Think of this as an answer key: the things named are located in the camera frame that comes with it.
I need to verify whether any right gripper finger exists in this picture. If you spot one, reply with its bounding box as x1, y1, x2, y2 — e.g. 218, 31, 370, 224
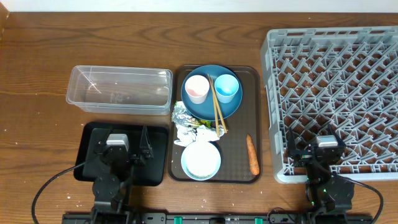
326, 124, 345, 145
287, 128, 297, 152

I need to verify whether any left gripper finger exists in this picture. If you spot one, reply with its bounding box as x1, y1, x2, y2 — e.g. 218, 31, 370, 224
93, 128, 113, 146
139, 126, 153, 159

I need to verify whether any aluminium foil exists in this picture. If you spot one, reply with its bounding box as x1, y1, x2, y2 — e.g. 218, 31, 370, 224
171, 101, 200, 147

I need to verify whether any green snack wrapper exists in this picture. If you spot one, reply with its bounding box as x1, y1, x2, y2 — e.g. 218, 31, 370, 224
189, 118, 211, 128

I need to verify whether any light blue bowl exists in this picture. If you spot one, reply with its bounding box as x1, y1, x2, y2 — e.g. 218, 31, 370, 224
180, 141, 221, 181

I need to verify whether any white napkin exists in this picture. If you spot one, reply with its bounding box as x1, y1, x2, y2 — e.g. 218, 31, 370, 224
196, 125, 225, 142

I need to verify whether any white rice pile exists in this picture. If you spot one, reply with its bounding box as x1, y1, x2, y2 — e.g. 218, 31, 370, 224
184, 142, 220, 178

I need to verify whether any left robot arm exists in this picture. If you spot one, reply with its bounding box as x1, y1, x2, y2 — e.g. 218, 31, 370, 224
90, 126, 153, 223

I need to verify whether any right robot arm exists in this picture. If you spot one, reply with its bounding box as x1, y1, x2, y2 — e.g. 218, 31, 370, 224
287, 126, 354, 223

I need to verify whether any black waste tray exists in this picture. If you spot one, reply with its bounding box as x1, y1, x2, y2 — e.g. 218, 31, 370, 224
73, 122, 169, 186

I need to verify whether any grey dishwasher rack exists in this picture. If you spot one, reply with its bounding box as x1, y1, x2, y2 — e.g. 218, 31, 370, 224
261, 26, 397, 184

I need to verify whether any orange carrot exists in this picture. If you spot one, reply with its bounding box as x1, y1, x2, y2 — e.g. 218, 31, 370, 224
246, 134, 260, 175

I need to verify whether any clear plastic bin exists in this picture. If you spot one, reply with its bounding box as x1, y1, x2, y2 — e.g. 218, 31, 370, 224
66, 65, 173, 115

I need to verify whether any brown serving tray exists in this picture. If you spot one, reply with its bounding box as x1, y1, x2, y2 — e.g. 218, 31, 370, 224
173, 65, 262, 184

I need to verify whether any dark blue plate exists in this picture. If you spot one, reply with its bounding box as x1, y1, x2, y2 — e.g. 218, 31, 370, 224
181, 65, 243, 121

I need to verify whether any pink cup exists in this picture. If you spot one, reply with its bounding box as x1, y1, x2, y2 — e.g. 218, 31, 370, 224
185, 75, 210, 105

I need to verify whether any light blue cup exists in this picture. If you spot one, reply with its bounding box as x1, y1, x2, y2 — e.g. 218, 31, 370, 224
214, 74, 239, 103

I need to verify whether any right wooden chopstick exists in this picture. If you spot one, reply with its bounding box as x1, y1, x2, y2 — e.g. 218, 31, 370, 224
211, 78, 228, 134

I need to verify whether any wooden chopstick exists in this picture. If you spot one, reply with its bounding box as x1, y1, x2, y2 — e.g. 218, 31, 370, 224
207, 74, 220, 138
211, 78, 228, 134

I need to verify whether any left wooden chopstick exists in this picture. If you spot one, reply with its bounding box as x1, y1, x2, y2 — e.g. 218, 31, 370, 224
207, 74, 220, 138

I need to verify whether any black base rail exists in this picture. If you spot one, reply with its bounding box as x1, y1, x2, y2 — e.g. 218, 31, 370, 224
62, 213, 373, 224

